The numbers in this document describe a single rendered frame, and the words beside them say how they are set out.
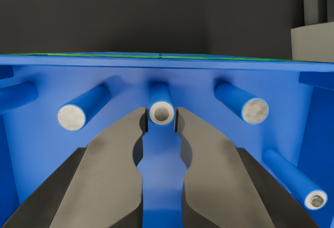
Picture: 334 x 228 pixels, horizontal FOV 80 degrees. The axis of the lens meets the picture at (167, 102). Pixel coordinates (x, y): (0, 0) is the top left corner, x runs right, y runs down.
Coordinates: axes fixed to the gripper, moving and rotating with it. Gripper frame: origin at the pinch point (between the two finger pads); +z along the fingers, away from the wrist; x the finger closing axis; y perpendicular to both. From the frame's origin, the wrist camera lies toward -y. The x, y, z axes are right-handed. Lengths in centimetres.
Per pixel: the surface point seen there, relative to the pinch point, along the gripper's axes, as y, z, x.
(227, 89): 0.1, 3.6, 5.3
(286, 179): 6.8, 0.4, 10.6
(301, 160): 8.1, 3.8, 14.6
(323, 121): 3.1, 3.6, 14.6
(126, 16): -0.2, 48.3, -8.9
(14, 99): 0.9, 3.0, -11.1
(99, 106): 1.1, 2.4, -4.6
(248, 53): 9, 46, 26
